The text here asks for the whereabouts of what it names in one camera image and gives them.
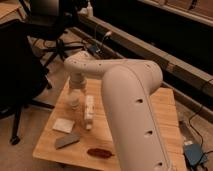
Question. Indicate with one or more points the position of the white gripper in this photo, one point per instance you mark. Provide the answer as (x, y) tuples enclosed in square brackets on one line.
[(80, 85)]

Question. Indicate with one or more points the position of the white ceramic cup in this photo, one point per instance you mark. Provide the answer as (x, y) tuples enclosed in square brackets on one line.
[(74, 103)]

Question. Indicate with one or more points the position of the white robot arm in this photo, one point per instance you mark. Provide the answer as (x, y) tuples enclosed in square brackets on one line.
[(126, 86)]

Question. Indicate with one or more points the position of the white square sponge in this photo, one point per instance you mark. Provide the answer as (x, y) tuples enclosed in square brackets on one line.
[(63, 125)]

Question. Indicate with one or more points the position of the grey wedge block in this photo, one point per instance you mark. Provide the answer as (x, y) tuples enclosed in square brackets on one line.
[(67, 140)]

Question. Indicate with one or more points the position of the small blue floor device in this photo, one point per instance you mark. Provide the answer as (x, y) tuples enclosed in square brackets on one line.
[(94, 49)]

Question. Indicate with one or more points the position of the dark red sausage toy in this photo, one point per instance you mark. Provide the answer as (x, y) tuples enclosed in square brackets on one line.
[(101, 153)]

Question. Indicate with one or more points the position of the black office chair near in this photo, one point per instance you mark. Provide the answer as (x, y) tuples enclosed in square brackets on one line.
[(22, 76)]

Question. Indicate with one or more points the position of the black office chair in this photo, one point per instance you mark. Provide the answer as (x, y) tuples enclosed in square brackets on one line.
[(48, 19), (22, 76)]

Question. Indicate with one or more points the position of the black office chair far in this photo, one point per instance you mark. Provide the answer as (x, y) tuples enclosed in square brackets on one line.
[(48, 19)]

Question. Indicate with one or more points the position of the white spray bottle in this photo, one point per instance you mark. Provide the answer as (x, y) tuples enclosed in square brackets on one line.
[(89, 9)]

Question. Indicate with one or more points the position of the blue electronic box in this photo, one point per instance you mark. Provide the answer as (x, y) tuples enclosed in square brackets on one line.
[(194, 154)]

